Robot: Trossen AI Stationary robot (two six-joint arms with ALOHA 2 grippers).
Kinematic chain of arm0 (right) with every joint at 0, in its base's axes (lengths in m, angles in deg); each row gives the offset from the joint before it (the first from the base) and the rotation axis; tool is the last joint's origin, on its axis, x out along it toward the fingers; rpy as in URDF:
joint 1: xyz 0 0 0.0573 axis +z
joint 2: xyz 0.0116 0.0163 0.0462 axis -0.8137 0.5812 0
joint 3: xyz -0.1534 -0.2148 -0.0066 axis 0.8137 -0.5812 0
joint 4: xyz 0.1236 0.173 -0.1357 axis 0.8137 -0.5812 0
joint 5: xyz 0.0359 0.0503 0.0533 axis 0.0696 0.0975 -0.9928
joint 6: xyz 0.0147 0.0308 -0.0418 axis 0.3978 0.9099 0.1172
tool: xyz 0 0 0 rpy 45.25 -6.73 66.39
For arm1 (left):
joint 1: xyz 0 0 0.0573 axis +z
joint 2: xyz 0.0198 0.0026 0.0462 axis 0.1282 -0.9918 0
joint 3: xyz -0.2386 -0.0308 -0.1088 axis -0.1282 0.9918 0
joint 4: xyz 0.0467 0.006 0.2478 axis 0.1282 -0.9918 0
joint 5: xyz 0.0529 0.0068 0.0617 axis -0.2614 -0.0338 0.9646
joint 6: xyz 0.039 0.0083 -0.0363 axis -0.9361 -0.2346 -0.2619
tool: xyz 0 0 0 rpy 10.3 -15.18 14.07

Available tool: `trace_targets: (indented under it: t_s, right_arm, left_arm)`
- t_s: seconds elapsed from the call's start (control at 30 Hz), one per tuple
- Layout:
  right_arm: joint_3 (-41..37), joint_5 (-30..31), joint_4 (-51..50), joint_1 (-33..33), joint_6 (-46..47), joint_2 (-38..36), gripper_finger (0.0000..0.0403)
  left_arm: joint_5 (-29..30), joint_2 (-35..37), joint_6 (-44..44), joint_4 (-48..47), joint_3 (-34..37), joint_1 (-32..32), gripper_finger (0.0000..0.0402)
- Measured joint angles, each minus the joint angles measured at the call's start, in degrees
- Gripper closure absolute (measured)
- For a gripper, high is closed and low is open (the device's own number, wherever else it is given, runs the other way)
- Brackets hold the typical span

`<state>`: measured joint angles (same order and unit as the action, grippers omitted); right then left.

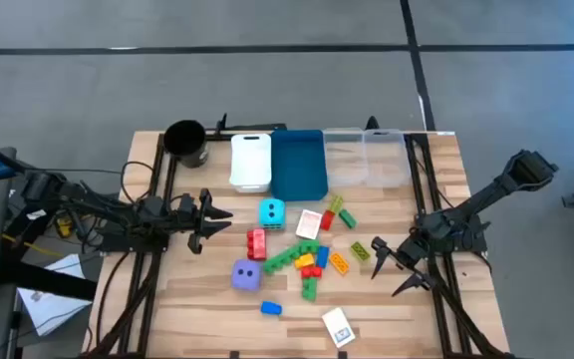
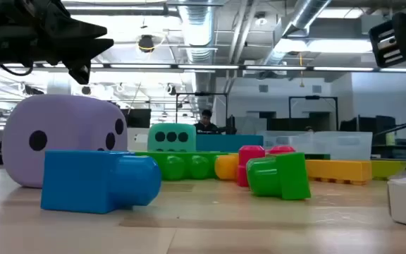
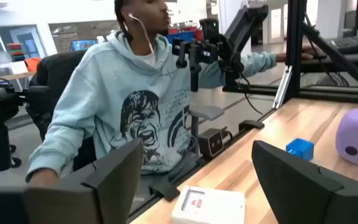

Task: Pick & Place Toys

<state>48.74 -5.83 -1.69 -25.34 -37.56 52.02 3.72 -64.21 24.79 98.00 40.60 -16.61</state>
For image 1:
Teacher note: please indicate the blue plastic tray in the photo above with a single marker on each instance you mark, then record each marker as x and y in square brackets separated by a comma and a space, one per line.
[298, 164]

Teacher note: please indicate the dark green lego brick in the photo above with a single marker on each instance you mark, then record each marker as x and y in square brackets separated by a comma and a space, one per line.
[347, 218]

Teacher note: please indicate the yellow tool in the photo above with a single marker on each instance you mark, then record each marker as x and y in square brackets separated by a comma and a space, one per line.
[63, 227]

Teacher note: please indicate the white card box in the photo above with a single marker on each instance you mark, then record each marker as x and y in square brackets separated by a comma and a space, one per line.
[338, 327]

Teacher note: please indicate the blue toy block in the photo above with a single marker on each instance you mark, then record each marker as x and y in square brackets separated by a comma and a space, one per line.
[322, 256]
[271, 308]

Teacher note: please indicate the white paper sheets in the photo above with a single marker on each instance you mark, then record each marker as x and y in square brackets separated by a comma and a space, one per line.
[48, 304]

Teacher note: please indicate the clear plastic container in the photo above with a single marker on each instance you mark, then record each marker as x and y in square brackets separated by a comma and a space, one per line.
[386, 159]
[345, 159]

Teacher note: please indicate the yellow toy block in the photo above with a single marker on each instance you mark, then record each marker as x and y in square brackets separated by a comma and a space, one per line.
[304, 260]

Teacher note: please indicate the black desk frame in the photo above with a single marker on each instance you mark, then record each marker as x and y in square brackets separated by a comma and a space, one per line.
[53, 281]

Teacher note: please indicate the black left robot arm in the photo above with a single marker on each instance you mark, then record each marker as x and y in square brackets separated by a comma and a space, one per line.
[152, 207]

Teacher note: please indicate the red lego brick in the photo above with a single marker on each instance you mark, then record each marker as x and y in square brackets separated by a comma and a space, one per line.
[327, 220]

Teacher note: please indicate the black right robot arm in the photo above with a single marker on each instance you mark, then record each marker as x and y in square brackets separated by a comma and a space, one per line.
[491, 192]

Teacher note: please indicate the black round cup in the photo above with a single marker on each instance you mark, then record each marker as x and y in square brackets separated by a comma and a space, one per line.
[185, 139]

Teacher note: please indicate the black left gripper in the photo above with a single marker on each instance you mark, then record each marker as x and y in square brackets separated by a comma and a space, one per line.
[187, 214]

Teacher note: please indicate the long green toy block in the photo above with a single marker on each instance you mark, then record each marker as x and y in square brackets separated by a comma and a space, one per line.
[282, 259]

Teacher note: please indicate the white plastic bin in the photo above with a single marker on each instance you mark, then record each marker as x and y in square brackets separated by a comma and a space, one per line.
[250, 162]

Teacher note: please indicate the purple foam die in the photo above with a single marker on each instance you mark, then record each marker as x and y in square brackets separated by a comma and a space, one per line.
[246, 274]

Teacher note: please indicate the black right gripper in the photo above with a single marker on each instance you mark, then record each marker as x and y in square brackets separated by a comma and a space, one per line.
[410, 250]

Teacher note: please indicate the orange lego brick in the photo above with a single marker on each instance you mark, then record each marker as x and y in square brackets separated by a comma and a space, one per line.
[339, 263]

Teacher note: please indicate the large red toy block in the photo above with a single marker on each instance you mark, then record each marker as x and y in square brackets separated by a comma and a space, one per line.
[256, 244]

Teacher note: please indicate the black aluminium table frame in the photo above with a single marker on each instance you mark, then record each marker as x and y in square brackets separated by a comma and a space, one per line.
[219, 135]

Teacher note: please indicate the cyan foam die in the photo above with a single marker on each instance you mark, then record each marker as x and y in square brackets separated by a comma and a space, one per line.
[272, 214]

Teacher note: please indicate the red two-stud toy block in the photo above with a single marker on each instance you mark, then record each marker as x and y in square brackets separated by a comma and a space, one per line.
[311, 271]

